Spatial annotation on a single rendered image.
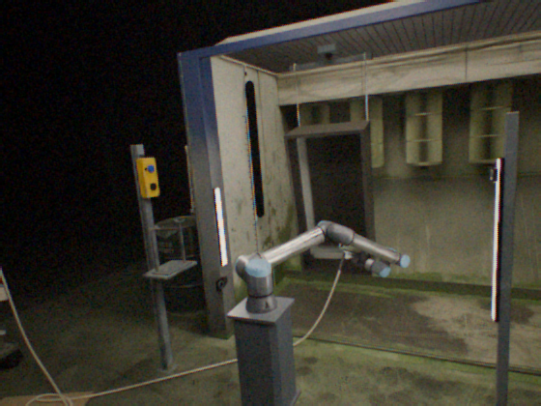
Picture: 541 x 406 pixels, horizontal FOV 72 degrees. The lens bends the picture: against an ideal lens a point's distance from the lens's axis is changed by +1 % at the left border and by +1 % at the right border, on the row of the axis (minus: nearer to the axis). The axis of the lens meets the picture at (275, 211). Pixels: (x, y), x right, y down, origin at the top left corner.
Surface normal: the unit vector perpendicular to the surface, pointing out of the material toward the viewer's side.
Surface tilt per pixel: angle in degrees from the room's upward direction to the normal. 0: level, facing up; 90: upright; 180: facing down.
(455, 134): 90
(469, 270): 57
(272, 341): 90
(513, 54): 90
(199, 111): 90
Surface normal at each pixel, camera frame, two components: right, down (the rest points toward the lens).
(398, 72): -0.40, 0.20
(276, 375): 0.36, 0.15
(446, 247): -0.38, -0.36
